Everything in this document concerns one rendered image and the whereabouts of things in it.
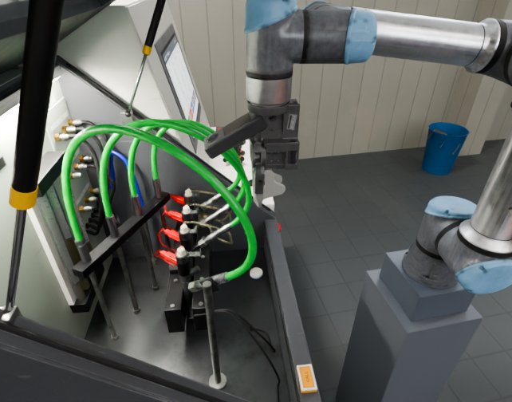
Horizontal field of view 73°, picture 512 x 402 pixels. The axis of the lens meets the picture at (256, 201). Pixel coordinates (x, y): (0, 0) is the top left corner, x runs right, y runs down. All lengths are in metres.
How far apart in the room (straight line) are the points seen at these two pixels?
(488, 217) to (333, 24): 0.50
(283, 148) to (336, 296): 1.67
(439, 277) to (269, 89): 0.71
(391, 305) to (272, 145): 0.69
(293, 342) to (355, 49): 0.58
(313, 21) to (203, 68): 2.60
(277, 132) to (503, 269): 0.55
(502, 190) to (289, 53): 0.49
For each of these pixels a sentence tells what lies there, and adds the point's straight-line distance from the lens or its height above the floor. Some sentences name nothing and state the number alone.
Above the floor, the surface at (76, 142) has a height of 1.39.
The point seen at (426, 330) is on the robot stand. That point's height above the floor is 0.79.
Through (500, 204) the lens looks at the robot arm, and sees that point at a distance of 0.83.
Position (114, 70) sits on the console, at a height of 1.41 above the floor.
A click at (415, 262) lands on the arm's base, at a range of 1.07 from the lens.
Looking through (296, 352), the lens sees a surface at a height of 0.95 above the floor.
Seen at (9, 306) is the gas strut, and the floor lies 1.32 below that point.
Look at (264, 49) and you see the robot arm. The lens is 0.55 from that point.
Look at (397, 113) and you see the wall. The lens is 3.90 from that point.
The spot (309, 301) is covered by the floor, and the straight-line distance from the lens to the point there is 2.14.
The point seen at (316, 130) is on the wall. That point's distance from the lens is 3.55.
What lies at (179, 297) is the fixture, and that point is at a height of 0.98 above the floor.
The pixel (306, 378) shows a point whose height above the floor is 0.96.
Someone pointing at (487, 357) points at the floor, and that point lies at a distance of 2.23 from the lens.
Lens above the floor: 1.62
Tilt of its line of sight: 34 degrees down
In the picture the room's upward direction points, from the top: straight up
